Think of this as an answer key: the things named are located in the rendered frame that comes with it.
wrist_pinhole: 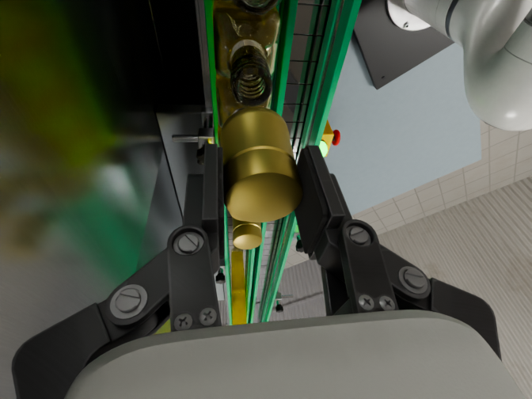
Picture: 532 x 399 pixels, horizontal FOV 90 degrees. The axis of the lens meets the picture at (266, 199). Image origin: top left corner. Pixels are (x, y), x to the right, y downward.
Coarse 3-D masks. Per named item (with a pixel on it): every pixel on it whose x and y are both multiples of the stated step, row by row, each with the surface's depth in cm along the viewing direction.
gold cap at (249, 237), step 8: (240, 224) 30; (248, 224) 30; (256, 224) 31; (240, 232) 30; (248, 232) 30; (256, 232) 30; (240, 240) 30; (248, 240) 30; (256, 240) 30; (240, 248) 31; (248, 248) 32
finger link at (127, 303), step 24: (216, 144) 11; (216, 168) 10; (192, 192) 10; (216, 192) 9; (192, 216) 9; (216, 216) 8; (216, 240) 9; (216, 264) 9; (120, 288) 7; (144, 288) 8; (168, 288) 8; (120, 312) 7; (144, 312) 7; (168, 312) 8; (144, 336) 8
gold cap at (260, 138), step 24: (240, 120) 12; (264, 120) 12; (240, 144) 11; (264, 144) 11; (288, 144) 12; (240, 168) 10; (264, 168) 10; (288, 168) 11; (240, 192) 11; (264, 192) 11; (288, 192) 11; (240, 216) 12; (264, 216) 12
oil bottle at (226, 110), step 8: (216, 72) 27; (216, 80) 26; (224, 80) 25; (216, 88) 26; (224, 88) 25; (216, 96) 26; (224, 96) 25; (232, 96) 25; (224, 104) 25; (232, 104) 25; (240, 104) 25; (264, 104) 26; (224, 112) 26; (232, 112) 25; (224, 120) 26
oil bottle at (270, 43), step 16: (224, 16) 21; (240, 16) 21; (256, 16) 21; (272, 16) 21; (224, 32) 21; (240, 32) 21; (256, 32) 21; (272, 32) 21; (224, 48) 21; (272, 48) 22; (224, 64) 22; (272, 64) 23
